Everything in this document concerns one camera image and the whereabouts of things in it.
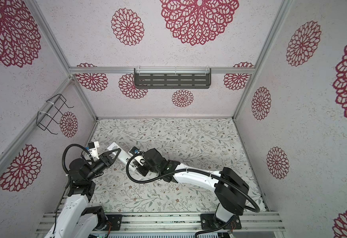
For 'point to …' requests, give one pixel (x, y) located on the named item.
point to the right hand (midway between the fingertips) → (135, 157)
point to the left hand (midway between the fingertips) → (121, 152)
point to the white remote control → (122, 157)
